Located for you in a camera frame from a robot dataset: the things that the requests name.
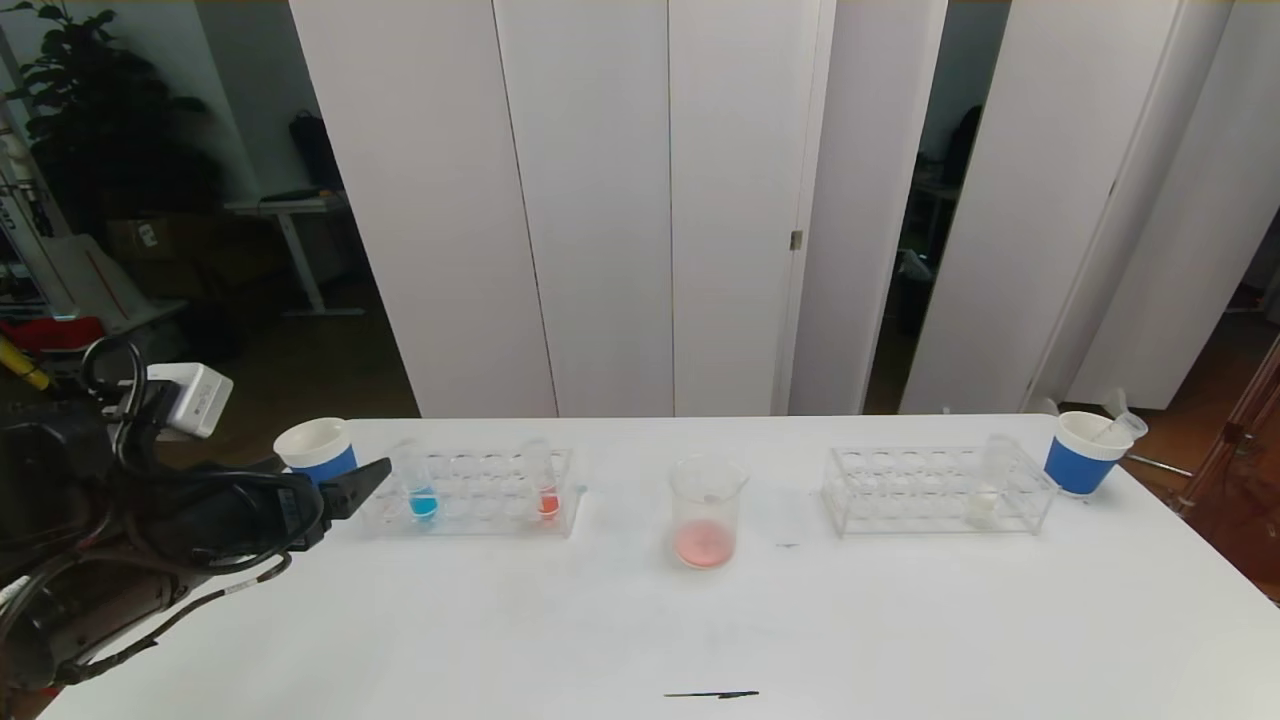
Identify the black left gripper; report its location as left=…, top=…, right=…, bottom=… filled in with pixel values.
left=162, top=456, right=393, bottom=568

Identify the test tube with blue pigment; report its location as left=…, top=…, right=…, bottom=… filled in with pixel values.
left=398, top=440, right=442, bottom=523

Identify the test tube with red pigment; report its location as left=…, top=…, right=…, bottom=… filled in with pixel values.
left=1090, top=412, right=1149, bottom=448
left=525, top=437, right=563, bottom=521

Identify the clear acrylic test tube rack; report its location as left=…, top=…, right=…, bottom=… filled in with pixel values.
left=822, top=443, right=1059, bottom=538
left=360, top=445, right=586, bottom=539

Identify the clear glass beaker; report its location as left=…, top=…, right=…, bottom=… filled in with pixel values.
left=668, top=456, right=750, bottom=571

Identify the test tube with yellow pigment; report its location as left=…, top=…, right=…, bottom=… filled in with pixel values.
left=965, top=433, right=1019, bottom=529

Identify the white paper cup blue sleeve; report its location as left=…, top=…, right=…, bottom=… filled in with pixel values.
left=1044, top=411, right=1136, bottom=498
left=274, top=417, right=359, bottom=487

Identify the white equipment base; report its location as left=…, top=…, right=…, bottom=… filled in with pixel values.
left=40, top=296, right=191, bottom=386

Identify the white standing desk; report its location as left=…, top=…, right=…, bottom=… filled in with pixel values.
left=222, top=192, right=366, bottom=319

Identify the cardboard box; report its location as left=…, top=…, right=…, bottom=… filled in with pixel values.
left=105, top=211, right=201, bottom=261

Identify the black backpack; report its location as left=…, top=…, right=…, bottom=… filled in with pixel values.
left=288, top=110, right=346, bottom=193

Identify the white leaning board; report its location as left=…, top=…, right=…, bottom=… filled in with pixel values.
left=40, top=230, right=136, bottom=324

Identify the yellow tool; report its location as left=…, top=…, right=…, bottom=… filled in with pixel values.
left=0, top=333, right=51, bottom=391

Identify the white three-panel folding screen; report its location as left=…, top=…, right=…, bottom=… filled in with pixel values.
left=290, top=0, right=836, bottom=419

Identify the dark green potted plant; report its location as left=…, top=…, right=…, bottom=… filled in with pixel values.
left=0, top=0, right=226, bottom=236

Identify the white partition panel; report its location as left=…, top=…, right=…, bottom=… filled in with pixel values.
left=788, top=0, right=949, bottom=417
left=898, top=0, right=1186, bottom=416
left=1060, top=0, right=1280, bottom=413

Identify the white partition foot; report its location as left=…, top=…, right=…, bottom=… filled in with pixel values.
left=1040, top=388, right=1131, bottom=421

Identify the brown wooden stand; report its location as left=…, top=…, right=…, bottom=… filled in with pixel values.
left=1175, top=335, right=1280, bottom=601

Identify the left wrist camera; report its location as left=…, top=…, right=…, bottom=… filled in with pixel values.
left=145, top=363, right=234, bottom=441

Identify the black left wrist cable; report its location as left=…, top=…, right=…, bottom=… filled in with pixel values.
left=78, top=335, right=301, bottom=601

